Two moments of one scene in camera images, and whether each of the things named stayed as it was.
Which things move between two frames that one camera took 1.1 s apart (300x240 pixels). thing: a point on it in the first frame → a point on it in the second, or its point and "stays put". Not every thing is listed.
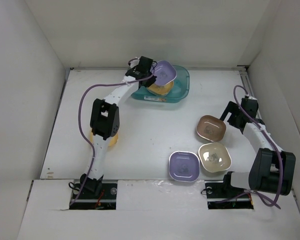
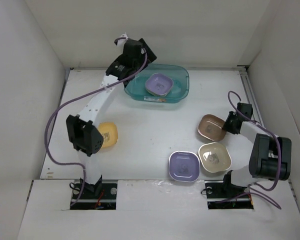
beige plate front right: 215,157 stays put
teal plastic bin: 179,92 stays put
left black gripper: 151,81 → 151,57
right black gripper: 232,107 → 226,126
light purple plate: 165,72 → 158,84
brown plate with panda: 211,128 stays put
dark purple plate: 184,166 stays put
